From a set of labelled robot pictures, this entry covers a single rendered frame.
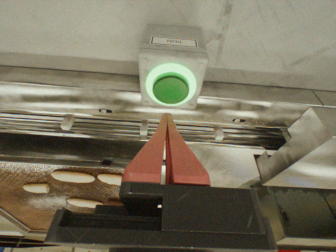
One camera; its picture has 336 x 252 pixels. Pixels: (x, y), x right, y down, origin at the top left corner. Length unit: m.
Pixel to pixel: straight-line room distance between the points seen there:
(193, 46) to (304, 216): 2.92
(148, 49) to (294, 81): 0.24
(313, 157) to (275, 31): 0.19
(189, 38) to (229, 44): 0.07
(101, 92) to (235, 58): 0.20
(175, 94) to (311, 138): 0.22
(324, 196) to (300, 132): 3.04
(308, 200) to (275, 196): 0.45
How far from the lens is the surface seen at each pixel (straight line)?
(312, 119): 0.32
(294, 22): 0.28
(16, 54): 0.35
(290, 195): 3.03
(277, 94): 0.31
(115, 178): 0.42
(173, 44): 0.19
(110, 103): 0.27
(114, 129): 0.35
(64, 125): 0.34
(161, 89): 0.18
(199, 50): 0.19
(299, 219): 2.96
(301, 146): 0.33
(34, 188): 0.57
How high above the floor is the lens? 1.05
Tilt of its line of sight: 39 degrees down
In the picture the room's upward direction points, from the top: 178 degrees counter-clockwise
